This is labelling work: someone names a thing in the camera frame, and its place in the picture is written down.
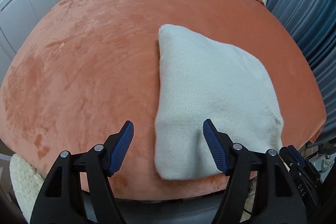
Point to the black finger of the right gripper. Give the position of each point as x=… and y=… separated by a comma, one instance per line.
x=305, y=176

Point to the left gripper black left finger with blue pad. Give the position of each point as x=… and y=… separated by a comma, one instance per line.
x=60, y=198

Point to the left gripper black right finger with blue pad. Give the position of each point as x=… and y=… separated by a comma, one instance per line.
x=277, y=199

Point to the cream knit cardigan red buttons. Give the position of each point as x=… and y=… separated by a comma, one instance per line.
x=204, y=79

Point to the orange velvet bed cover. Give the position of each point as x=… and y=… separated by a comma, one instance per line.
x=90, y=65

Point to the blue grey curtain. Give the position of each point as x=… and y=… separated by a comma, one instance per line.
x=311, y=23

